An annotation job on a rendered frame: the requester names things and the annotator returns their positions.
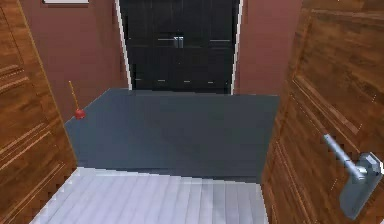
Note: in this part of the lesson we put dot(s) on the brown wooden panel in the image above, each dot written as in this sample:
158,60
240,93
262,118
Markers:
23,116

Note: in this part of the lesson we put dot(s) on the brown wooden room door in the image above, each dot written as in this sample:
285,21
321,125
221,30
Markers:
320,100

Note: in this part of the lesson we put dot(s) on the white framed wall picture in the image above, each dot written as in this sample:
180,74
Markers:
66,1

